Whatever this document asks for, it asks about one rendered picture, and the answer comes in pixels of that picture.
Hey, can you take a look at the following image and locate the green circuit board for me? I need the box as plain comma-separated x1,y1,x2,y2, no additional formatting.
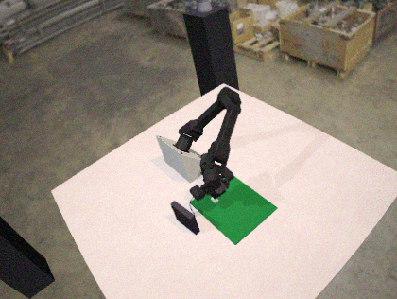
190,176,278,245

